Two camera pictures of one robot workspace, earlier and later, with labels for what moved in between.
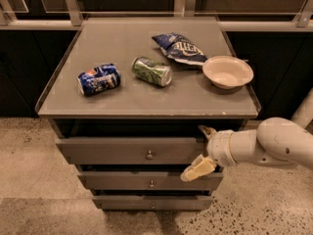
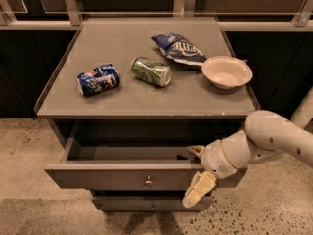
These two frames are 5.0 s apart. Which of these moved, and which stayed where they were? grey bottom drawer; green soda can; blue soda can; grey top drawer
Moved: grey top drawer
Stayed: blue soda can; green soda can; grey bottom drawer
